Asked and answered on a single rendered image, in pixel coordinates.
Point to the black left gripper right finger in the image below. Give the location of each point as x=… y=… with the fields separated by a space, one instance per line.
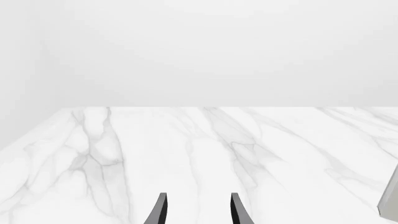
x=238 y=211

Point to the grey book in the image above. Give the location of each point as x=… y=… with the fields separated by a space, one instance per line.
x=390 y=200

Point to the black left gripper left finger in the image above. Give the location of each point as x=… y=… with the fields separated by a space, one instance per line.
x=159 y=211

